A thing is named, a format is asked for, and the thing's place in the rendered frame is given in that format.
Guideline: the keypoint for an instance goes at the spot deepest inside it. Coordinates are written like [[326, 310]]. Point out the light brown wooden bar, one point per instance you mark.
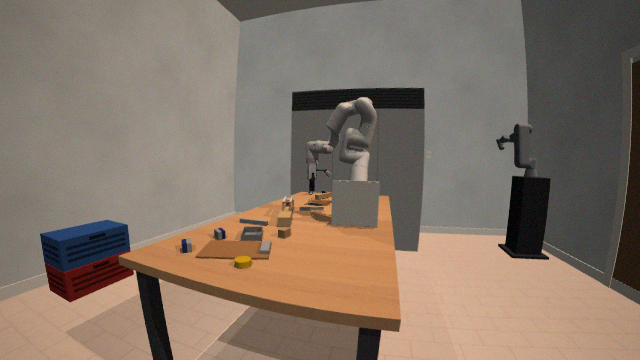
[[323, 195]]

